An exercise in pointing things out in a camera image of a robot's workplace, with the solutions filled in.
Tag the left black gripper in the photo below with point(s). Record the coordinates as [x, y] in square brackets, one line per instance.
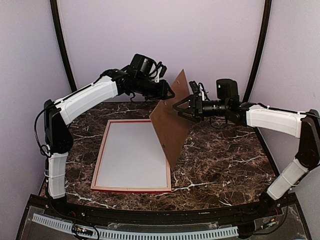
[163, 93]

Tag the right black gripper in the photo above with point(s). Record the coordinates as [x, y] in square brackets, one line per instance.
[198, 114]

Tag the brown frame backing board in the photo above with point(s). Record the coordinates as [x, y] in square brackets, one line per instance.
[171, 129]

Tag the cat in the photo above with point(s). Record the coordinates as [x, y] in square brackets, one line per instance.
[130, 155]

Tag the red wooden picture frame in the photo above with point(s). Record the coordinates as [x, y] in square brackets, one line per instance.
[100, 160]

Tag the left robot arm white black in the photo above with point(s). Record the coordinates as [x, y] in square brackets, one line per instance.
[59, 114]

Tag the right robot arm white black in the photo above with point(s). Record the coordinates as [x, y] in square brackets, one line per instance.
[304, 126]

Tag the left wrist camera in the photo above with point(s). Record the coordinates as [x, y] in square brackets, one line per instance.
[146, 68]

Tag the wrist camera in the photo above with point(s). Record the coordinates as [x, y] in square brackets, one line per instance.
[146, 68]
[226, 89]

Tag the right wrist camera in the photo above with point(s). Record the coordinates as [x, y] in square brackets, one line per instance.
[226, 89]

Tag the right black corner post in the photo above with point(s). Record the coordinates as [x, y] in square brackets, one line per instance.
[259, 50]

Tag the black corner post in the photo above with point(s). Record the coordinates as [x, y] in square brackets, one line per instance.
[259, 50]
[57, 22]

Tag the left black corner post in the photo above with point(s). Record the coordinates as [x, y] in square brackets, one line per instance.
[57, 22]

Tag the black front rail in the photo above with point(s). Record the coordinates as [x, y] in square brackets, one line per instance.
[242, 214]

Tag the white slotted cable duct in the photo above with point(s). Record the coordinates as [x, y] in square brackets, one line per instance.
[86, 232]

